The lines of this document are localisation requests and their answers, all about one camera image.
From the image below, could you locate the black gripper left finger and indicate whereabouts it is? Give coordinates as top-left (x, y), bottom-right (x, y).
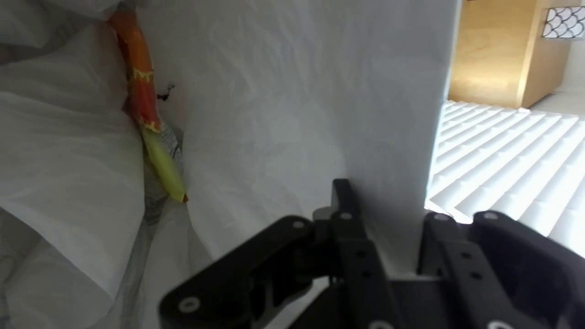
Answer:
top-left (157, 178), bottom-right (398, 329)

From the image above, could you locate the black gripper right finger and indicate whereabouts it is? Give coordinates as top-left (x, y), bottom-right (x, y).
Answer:
top-left (415, 209), bottom-right (585, 329)

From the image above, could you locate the white ribbed panel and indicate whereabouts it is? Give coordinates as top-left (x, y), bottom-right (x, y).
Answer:
top-left (424, 99), bottom-right (585, 242)

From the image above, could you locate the orange and green wrapper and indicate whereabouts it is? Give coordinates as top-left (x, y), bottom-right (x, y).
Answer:
top-left (106, 8), bottom-right (190, 207)

